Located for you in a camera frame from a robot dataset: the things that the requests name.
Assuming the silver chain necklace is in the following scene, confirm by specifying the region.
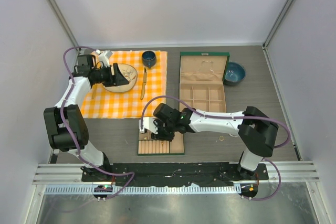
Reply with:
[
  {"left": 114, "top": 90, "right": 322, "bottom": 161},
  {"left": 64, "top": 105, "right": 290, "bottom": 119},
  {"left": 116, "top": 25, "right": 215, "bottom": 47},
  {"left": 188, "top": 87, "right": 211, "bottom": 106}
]
[{"left": 197, "top": 60, "right": 214, "bottom": 74}]

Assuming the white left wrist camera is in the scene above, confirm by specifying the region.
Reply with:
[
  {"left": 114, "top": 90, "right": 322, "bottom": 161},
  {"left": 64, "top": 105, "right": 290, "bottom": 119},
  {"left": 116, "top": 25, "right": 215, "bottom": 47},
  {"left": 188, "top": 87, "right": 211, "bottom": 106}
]
[{"left": 95, "top": 50, "right": 112, "bottom": 67}]

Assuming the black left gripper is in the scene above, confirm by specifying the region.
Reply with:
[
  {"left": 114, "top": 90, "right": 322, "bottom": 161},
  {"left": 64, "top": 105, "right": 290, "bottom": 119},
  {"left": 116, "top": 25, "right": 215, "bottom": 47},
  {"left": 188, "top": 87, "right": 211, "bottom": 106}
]
[{"left": 93, "top": 63, "right": 129, "bottom": 88}]

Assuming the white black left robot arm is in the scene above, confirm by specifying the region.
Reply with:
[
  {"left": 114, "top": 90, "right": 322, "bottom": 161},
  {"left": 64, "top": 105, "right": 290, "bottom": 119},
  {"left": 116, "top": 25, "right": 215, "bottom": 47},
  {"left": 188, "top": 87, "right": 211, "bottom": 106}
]
[{"left": 44, "top": 50, "right": 129, "bottom": 182}]

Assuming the green jewelry box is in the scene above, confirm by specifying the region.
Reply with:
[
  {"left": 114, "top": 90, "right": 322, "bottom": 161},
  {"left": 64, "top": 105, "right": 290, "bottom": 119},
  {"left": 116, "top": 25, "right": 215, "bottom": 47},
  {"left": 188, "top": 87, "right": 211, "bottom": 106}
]
[{"left": 179, "top": 52, "right": 230, "bottom": 112}]

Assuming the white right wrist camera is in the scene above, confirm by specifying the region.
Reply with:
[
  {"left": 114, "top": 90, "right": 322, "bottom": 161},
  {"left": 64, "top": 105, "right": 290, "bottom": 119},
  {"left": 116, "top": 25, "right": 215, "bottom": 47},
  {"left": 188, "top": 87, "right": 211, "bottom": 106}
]
[{"left": 139, "top": 117, "right": 158, "bottom": 134}]

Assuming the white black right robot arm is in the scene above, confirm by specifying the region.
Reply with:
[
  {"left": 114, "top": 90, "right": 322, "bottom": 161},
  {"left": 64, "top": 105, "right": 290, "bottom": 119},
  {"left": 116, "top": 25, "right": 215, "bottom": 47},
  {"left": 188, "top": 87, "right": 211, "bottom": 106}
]
[{"left": 151, "top": 103, "right": 279, "bottom": 179}]

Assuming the yellow white checkered cloth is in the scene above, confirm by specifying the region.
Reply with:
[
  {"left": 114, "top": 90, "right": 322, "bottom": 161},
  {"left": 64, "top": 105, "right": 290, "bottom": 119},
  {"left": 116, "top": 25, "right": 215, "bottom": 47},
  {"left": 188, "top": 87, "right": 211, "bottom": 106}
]
[{"left": 81, "top": 50, "right": 167, "bottom": 119}]

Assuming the dark blue ceramic mug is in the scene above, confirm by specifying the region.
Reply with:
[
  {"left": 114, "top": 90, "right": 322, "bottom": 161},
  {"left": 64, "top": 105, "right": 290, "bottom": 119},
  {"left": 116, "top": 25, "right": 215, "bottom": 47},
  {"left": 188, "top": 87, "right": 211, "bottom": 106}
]
[{"left": 141, "top": 50, "right": 157, "bottom": 69}]

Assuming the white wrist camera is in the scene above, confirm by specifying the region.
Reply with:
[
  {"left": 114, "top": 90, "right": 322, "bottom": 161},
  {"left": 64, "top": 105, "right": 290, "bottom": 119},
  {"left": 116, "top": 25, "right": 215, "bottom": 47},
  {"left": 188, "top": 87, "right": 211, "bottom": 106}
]
[
  {"left": 95, "top": 50, "right": 112, "bottom": 67},
  {"left": 139, "top": 117, "right": 158, "bottom": 134}
]

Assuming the aluminium front rail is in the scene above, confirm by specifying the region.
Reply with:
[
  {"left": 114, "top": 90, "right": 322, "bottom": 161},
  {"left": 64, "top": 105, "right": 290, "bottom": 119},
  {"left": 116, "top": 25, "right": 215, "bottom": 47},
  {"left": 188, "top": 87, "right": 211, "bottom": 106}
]
[{"left": 33, "top": 161, "right": 319, "bottom": 199}]

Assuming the gold knife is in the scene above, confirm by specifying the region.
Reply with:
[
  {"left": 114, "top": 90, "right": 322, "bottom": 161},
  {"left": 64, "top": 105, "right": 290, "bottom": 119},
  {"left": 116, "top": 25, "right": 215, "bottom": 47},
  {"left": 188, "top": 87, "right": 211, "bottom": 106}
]
[{"left": 140, "top": 68, "right": 147, "bottom": 100}]

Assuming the cream plate with branch pattern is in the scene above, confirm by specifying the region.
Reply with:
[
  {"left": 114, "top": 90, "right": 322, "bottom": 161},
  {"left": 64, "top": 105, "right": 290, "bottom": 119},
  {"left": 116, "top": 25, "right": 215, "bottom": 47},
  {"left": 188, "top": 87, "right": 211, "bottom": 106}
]
[{"left": 103, "top": 63, "right": 138, "bottom": 93}]

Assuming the green jewelry tray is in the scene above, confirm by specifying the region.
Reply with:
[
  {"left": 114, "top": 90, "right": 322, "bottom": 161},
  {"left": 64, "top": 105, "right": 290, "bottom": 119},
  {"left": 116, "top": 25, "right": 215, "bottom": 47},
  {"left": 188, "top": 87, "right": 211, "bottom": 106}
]
[{"left": 138, "top": 132, "right": 185, "bottom": 156}]

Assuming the blue ceramic bowl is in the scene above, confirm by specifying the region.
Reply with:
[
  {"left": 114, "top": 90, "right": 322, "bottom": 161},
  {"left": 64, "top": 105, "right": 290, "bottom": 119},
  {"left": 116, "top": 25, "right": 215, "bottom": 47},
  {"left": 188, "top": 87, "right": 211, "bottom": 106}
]
[{"left": 224, "top": 61, "right": 246, "bottom": 86}]

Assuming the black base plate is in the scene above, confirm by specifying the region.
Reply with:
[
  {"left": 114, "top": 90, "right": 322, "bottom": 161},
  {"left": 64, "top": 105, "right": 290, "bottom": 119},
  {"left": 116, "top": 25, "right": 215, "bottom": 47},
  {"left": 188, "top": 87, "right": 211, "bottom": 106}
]
[{"left": 81, "top": 162, "right": 269, "bottom": 187}]

